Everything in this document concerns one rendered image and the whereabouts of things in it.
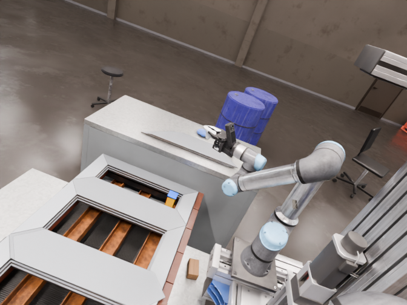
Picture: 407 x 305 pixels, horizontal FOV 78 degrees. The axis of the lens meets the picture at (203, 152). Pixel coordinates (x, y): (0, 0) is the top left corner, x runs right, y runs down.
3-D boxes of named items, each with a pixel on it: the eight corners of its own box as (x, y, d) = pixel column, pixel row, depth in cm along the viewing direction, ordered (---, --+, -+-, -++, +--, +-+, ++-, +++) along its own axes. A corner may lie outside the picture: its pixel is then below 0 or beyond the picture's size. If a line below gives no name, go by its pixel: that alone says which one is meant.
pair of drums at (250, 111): (258, 139, 499) (280, 96, 452) (247, 169, 394) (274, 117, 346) (223, 123, 510) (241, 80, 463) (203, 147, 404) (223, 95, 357)
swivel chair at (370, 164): (365, 186, 474) (407, 137, 418) (375, 209, 415) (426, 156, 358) (329, 170, 483) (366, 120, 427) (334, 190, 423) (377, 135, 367)
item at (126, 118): (83, 123, 177) (84, 118, 175) (124, 98, 229) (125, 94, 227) (257, 192, 175) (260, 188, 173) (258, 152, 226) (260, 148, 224)
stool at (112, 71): (131, 108, 437) (137, 73, 405) (114, 117, 394) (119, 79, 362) (103, 97, 441) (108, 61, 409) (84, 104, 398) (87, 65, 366)
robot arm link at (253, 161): (255, 176, 119) (263, 161, 115) (237, 163, 123) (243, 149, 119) (262, 170, 125) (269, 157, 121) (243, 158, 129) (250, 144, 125)
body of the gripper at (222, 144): (210, 147, 130) (229, 160, 126) (214, 134, 125) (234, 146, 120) (218, 141, 135) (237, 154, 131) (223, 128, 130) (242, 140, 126)
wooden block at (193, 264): (196, 280, 144) (198, 275, 141) (186, 278, 143) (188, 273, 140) (197, 264, 152) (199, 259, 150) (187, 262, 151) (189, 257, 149)
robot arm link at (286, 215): (258, 233, 124) (318, 142, 96) (268, 218, 136) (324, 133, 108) (279, 250, 120) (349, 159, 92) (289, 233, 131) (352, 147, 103)
